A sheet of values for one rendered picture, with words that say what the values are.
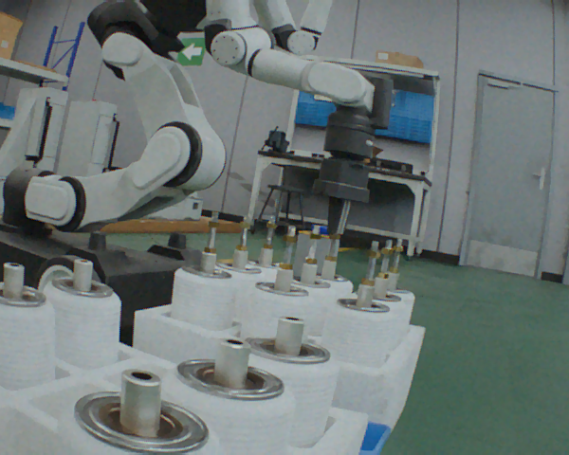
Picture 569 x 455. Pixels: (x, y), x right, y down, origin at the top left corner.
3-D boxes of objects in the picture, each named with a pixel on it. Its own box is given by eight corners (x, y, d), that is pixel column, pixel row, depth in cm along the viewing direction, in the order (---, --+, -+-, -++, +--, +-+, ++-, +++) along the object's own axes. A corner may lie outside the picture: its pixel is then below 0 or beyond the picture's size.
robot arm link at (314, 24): (338, 5, 149) (319, 61, 155) (328, 3, 158) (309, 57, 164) (303, -7, 146) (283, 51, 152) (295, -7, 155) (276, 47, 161)
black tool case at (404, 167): (371, 170, 566) (372, 159, 565) (412, 178, 557) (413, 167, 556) (368, 166, 532) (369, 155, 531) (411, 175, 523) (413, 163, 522)
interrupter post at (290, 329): (267, 354, 49) (274, 318, 49) (277, 349, 51) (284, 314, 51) (294, 360, 48) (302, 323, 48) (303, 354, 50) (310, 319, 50)
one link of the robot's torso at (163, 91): (156, 200, 119) (88, 55, 129) (195, 203, 136) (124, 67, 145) (210, 155, 115) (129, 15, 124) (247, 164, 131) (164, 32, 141)
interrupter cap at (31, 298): (-34, 291, 44) (-33, 283, 44) (14, 286, 51) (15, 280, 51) (9, 314, 41) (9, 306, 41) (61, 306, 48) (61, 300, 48)
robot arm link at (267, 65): (292, 97, 105) (210, 74, 112) (317, 88, 113) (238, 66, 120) (301, 46, 100) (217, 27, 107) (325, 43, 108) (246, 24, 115)
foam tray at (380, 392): (129, 412, 83) (134, 310, 82) (227, 370, 120) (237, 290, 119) (362, 484, 71) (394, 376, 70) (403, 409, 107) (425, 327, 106)
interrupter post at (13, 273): (-3, 296, 45) (-1, 263, 45) (13, 295, 48) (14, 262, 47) (11, 303, 45) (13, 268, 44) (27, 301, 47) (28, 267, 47)
